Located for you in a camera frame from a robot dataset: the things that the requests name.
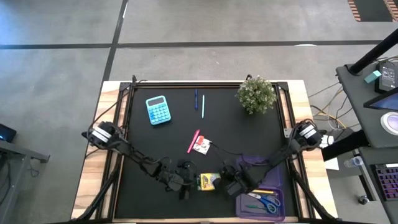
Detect black orange-striped floor mat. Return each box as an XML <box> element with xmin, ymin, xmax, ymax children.
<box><xmin>347</xmin><ymin>0</ymin><xmax>398</xmax><ymax>22</ymax></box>

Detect yellow floor cable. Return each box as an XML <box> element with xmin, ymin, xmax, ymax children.
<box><xmin>312</xmin><ymin>107</ymin><xmax>348</xmax><ymax>129</ymax></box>

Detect black power adapter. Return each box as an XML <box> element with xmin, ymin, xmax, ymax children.
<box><xmin>374</xmin><ymin>60</ymin><xmax>397</xmax><ymax>93</ymax></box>

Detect white round device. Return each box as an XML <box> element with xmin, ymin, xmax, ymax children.
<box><xmin>380</xmin><ymin>111</ymin><xmax>398</xmax><ymax>136</ymax></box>

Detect black aluminium rig frame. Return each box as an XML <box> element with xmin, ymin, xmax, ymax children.
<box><xmin>70</xmin><ymin>74</ymin><xmax>340</xmax><ymax>224</ymax></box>

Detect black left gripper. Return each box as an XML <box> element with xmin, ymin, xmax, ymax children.
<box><xmin>165</xmin><ymin>159</ymin><xmax>201</xmax><ymax>200</ymax></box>

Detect purple plastic pencil case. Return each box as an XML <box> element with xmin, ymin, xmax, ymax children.
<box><xmin>235</xmin><ymin>154</ymin><xmax>286</xmax><ymax>222</ymax></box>

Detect grey side desk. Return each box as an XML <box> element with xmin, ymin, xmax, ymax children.
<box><xmin>335</xmin><ymin>62</ymin><xmax>398</xmax><ymax>224</ymax></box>

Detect white paper sheet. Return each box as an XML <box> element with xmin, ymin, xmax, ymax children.
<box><xmin>325</xmin><ymin>157</ymin><xmax>340</xmax><ymax>171</ymax></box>

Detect yellow crayon box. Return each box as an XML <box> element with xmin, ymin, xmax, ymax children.
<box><xmin>197</xmin><ymin>172</ymin><xmax>222</xmax><ymax>192</ymax></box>

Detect clear water bottle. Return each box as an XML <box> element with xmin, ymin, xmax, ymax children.
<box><xmin>343</xmin><ymin>156</ymin><xmax>364</xmax><ymax>168</ymax></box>

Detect small teal box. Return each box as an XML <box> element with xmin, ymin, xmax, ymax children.
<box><xmin>364</xmin><ymin>70</ymin><xmax>382</xmax><ymax>84</ymax></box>

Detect grey metal cart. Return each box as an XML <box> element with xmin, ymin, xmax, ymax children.
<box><xmin>0</xmin><ymin>138</ymin><xmax>50</xmax><ymax>224</ymax></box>

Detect black pole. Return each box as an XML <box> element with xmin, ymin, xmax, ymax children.
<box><xmin>348</xmin><ymin>29</ymin><xmax>398</xmax><ymax>75</ymax></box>

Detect pink highlighter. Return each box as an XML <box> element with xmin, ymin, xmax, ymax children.
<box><xmin>186</xmin><ymin>129</ymin><xmax>201</xmax><ymax>154</ymax></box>

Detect small white red packet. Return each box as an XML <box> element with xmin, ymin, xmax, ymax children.
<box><xmin>192</xmin><ymin>137</ymin><xmax>213</xmax><ymax>156</ymax></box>

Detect blue handled scissors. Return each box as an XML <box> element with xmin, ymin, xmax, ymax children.
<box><xmin>247</xmin><ymin>192</ymin><xmax>282</xmax><ymax>215</ymax></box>

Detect potted green plant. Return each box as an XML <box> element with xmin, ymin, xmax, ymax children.
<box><xmin>235</xmin><ymin>74</ymin><xmax>277</xmax><ymax>115</ymax></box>

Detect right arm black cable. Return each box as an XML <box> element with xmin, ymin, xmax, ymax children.
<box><xmin>210</xmin><ymin>141</ymin><xmax>271</xmax><ymax>166</ymax></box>

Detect teal calculator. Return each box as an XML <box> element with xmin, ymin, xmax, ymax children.
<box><xmin>145</xmin><ymin>95</ymin><xmax>172</xmax><ymax>126</ymax></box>

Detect backlit computer keyboard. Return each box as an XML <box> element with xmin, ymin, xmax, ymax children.
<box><xmin>374</xmin><ymin>164</ymin><xmax>398</xmax><ymax>202</ymax></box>

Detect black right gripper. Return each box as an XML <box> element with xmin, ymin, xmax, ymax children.
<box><xmin>214</xmin><ymin>164</ymin><xmax>259</xmax><ymax>199</ymax></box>

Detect computer monitor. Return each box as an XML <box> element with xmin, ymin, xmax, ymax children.
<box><xmin>363</xmin><ymin>90</ymin><xmax>398</xmax><ymax>111</ymax></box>

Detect black table mat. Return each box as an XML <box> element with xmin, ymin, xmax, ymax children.
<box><xmin>115</xmin><ymin>85</ymin><xmax>296</xmax><ymax>218</ymax></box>

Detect black device with blue light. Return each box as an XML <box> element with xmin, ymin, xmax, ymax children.
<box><xmin>0</xmin><ymin>123</ymin><xmax>17</xmax><ymax>143</ymax></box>

